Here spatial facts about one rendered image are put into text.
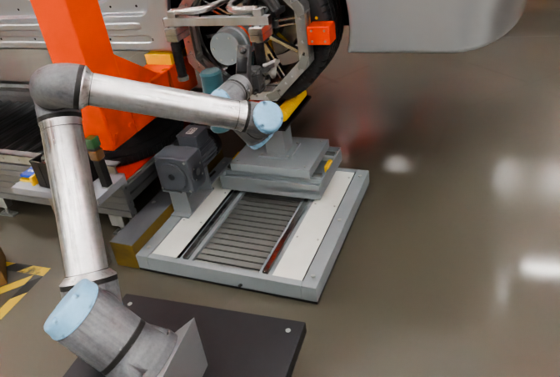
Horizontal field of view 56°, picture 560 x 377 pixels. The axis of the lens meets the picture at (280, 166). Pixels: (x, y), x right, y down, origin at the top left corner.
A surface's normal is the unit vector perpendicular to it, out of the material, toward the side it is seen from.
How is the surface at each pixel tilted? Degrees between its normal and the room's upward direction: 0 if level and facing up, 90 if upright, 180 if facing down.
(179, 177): 90
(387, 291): 0
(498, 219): 0
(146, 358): 33
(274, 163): 0
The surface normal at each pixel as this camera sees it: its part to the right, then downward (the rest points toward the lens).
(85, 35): 0.92, 0.09
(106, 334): 0.39, -0.22
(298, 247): -0.12, -0.85
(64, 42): -0.36, 0.51
